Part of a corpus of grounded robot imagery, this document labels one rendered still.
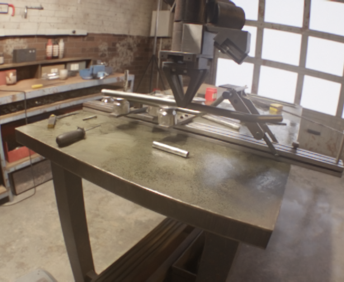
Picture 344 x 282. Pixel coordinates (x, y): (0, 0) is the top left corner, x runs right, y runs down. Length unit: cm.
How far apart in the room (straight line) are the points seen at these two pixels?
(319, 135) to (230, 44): 345
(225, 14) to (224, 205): 33
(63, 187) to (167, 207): 50
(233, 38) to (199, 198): 28
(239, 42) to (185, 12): 10
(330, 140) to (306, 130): 41
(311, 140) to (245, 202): 338
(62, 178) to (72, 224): 19
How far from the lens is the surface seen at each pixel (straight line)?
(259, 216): 45
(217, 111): 45
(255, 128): 68
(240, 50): 42
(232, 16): 48
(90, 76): 242
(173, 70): 44
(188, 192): 49
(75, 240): 103
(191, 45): 43
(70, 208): 94
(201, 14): 45
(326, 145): 386
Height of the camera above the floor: 113
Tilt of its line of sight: 20 degrees down
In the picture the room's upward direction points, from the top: 5 degrees clockwise
